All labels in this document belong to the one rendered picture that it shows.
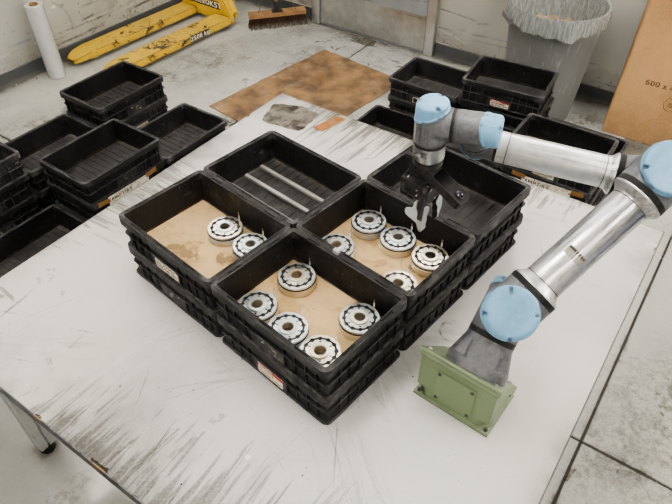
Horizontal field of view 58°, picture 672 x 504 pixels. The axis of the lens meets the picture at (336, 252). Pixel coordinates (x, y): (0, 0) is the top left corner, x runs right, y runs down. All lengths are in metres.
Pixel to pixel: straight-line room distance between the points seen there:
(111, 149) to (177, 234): 1.14
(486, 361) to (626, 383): 1.33
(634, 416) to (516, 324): 1.38
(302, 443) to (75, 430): 0.55
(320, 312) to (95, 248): 0.83
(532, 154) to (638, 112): 2.63
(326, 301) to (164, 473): 0.56
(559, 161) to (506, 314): 0.39
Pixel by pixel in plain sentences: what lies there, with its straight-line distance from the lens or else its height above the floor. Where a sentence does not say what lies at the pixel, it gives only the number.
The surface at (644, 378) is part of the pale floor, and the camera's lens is 2.76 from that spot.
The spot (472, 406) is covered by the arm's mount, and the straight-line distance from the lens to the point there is 1.51.
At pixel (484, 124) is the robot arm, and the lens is 1.37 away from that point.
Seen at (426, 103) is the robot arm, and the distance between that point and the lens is 1.37.
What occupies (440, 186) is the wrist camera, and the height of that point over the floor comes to 1.16.
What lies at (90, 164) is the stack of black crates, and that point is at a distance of 2.87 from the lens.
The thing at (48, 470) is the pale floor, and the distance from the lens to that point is 2.49.
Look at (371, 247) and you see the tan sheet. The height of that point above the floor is 0.83.
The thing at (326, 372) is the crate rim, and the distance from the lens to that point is 1.35.
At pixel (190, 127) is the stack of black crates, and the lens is 3.20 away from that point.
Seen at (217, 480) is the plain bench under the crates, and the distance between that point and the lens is 1.50.
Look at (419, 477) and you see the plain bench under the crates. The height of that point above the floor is 0.70.
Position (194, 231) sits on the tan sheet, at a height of 0.83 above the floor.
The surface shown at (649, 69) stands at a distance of 4.04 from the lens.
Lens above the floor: 2.03
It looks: 43 degrees down
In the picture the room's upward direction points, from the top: straight up
